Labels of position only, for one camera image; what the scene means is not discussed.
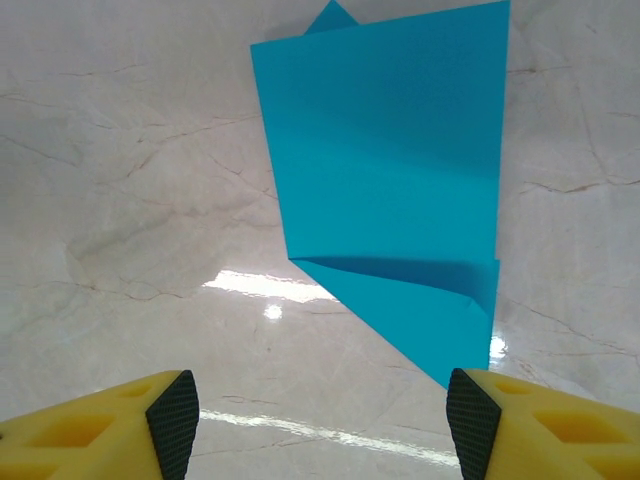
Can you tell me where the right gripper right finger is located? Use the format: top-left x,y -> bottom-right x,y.
446,367 -> 640,480

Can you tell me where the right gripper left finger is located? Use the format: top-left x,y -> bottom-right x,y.
0,369 -> 200,480

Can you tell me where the blue paper sheet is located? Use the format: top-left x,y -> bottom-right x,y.
249,0 -> 511,391

